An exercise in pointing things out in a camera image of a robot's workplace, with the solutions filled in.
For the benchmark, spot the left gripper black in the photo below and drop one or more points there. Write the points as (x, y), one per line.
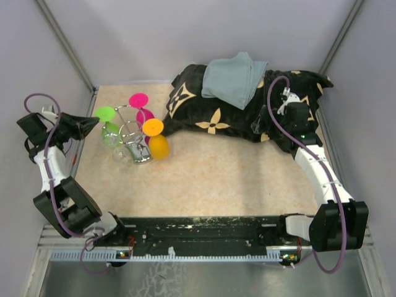
(86, 124)

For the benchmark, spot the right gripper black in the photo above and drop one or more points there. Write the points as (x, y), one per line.
(267, 116)

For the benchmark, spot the green wine glass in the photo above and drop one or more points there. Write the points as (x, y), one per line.
(107, 114)

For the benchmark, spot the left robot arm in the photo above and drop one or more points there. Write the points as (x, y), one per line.
(65, 204)

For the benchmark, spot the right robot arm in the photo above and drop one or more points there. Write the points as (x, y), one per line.
(339, 218)

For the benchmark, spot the clear wine glass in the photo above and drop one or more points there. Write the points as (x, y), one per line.
(119, 150)

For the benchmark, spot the pink wine glass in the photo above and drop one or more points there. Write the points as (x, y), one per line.
(139, 101)

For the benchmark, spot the orange wine glass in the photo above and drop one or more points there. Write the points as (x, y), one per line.
(158, 144)

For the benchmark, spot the light blue folded towel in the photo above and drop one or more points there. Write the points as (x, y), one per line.
(233, 80)

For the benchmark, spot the black patterned blanket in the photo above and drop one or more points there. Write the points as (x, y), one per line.
(188, 110)

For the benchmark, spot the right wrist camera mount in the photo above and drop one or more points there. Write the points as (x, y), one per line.
(287, 98)

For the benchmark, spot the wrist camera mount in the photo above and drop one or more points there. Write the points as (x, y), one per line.
(287, 98)
(49, 111)

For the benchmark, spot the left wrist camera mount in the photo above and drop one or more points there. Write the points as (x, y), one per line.
(49, 111)

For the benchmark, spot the chrome wire glass rack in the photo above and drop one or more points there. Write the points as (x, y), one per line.
(132, 135)

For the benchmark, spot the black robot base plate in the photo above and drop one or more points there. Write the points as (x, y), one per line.
(201, 236)

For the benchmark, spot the grey slotted cable duct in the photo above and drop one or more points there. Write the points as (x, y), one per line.
(114, 255)

